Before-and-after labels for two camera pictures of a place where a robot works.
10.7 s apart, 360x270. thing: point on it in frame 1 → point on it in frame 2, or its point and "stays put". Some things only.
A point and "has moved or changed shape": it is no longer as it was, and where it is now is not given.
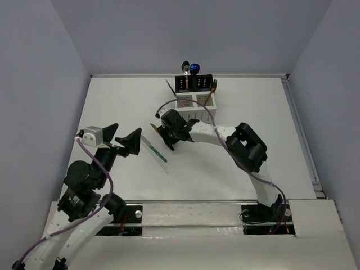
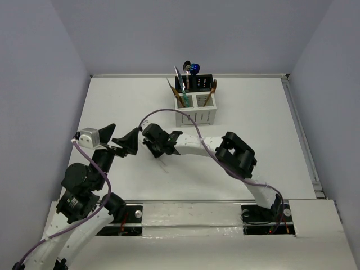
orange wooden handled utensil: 212,90 stays put
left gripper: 117,146 stays put
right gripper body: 168,134 → 156,148
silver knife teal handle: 148,144 has moved or changed shape
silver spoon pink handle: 185,68 stays put
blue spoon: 193,68 stays put
